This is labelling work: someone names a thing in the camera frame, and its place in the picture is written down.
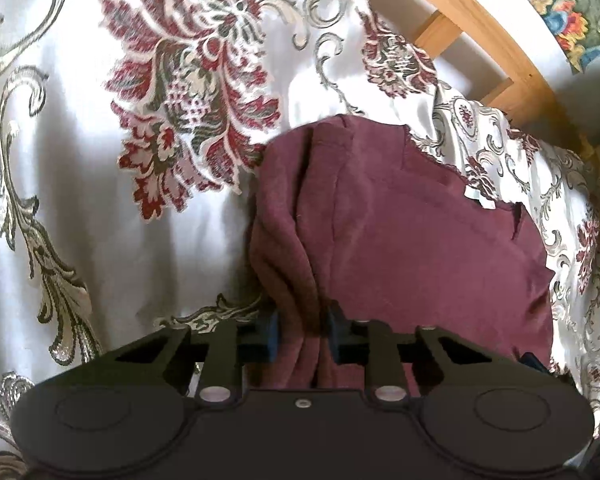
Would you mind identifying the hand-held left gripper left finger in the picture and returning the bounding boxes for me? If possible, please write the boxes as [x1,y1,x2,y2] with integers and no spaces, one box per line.
[100,309,282,406]

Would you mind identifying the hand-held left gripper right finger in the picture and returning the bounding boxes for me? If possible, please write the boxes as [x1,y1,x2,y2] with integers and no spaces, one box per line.
[325,300,507,406]

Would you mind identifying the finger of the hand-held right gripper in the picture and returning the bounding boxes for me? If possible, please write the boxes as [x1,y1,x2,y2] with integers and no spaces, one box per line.
[520,352,552,375]

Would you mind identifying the white floral bedspread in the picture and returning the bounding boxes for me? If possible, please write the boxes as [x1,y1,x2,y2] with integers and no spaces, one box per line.
[0,0,600,480]

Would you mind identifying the maroon shirt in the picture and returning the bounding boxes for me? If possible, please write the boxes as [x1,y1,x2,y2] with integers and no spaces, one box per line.
[247,114,556,392]

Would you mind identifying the colourful floral cushion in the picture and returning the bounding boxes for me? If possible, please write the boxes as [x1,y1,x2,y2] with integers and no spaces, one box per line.
[525,0,600,77]

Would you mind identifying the wooden bed frame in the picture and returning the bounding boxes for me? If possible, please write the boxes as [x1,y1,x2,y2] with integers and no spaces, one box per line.
[369,0,597,161]

